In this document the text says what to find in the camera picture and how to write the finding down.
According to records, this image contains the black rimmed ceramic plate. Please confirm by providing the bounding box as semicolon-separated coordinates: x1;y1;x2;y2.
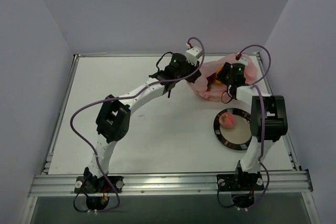
213;108;252;151

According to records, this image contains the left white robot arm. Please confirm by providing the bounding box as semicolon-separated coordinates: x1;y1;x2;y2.
83;47;203;192

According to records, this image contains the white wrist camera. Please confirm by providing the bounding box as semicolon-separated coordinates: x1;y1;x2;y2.
235;54;248;66
185;47;203;65

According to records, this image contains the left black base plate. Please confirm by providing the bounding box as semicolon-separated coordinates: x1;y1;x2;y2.
74;175;124;194

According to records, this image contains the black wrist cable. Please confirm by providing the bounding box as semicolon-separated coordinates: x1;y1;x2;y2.
222;87;236;104

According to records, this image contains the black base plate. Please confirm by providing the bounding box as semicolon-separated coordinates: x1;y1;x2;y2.
216;173;264;191
74;175;124;194

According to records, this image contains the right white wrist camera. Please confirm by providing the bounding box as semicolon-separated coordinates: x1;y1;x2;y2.
235;54;248;66

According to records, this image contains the orange fake fruit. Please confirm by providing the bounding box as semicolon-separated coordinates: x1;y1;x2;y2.
215;65;226;85

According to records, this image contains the pink fake peach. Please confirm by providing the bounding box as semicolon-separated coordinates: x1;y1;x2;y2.
218;112;236;130

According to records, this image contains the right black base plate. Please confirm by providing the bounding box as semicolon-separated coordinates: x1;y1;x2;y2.
216;173;264;191

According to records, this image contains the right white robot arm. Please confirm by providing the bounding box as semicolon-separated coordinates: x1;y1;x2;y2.
216;62;288;189

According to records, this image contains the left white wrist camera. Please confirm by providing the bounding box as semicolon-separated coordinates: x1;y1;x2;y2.
185;47;203;65

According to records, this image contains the red fake fruit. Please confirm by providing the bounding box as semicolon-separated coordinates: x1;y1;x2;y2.
206;84;212;92

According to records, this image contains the aluminium front rail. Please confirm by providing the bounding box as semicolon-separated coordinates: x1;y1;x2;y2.
28;170;313;197

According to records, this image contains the pink plastic bag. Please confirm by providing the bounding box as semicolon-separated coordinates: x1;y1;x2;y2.
187;54;259;102

